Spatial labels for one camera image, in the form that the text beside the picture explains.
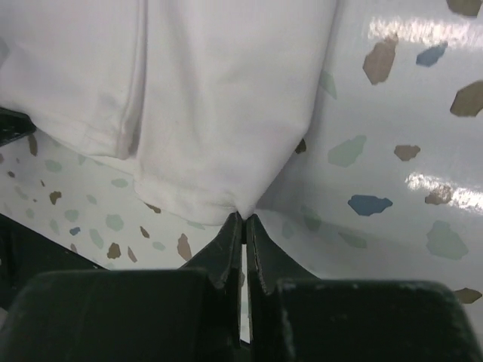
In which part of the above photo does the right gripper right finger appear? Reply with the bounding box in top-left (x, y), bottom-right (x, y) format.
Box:
top-left (245, 216), bottom-right (482, 361)

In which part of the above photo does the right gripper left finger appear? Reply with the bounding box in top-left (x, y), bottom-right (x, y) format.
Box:
top-left (1, 213), bottom-right (242, 361)

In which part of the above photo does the white t shirt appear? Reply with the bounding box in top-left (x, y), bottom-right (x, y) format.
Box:
top-left (1, 1), bottom-right (337, 225)

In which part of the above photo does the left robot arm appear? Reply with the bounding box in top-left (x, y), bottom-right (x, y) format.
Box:
top-left (0, 108), bottom-right (36, 146)

